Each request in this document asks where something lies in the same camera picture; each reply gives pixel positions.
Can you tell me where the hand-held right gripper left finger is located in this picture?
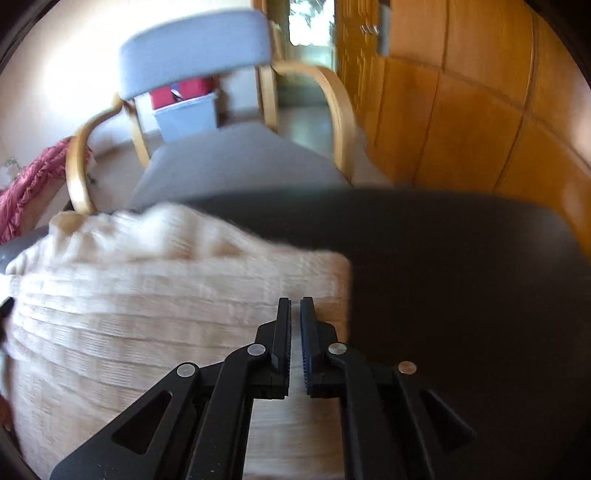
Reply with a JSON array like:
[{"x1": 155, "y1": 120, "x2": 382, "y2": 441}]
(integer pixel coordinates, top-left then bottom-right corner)
[{"x1": 50, "y1": 298, "x2": 293, "y2": 480}]

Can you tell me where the white knit sweater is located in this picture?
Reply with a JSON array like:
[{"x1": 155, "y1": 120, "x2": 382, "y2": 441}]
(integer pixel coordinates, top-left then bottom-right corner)
[{"x1": 2, "y1": 203, "x2": 354, "y2": 480}]

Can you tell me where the carved wooden door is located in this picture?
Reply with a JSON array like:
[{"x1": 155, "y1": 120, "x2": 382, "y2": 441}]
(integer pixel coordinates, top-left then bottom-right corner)
[{"x1": 335, "y1": 0, "x2": 391, "y2": 112}]

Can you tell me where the red bag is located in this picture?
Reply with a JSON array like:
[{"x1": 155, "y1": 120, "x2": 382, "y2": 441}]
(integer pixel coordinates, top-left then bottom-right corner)
[{"x1": 148, "y1": 78, "x2": 217, "y2": 110}]

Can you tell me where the pink ruffled blanket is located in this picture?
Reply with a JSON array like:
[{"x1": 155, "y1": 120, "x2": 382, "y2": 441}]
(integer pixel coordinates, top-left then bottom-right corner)
[{"x1": 0, "y1": 136, "x2": 75, "y2": 245}]

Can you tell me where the grey cushioned wooden armchair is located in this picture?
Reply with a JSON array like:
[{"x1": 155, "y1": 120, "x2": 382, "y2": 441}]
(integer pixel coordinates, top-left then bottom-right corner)
[{"x1": 65, "y1": 9, "x2": 357, "y2": 215}]

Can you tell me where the etched glass inner door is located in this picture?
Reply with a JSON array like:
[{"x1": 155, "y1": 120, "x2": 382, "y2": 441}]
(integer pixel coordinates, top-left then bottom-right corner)
[{"x1": 288, "y1": 0, "x2": 336, "y2": 47}]

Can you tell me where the wooden wardrobe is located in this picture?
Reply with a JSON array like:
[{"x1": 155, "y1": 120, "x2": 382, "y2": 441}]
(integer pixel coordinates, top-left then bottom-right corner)
[{"x1": 365, "y1": 0, "x2": 591, "y2": 259}]

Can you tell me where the grey plastic storage bin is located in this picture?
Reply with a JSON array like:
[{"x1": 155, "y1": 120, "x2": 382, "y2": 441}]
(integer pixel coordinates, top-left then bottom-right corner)
[{"x1": 152, "y1": 90, "x2": 221, "y2": 144}]

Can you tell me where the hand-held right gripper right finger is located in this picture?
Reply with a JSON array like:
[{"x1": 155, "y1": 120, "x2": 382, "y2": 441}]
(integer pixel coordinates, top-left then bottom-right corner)
[{"x1": 300, "y1": 296, "x2": 478, "y2": 480}]

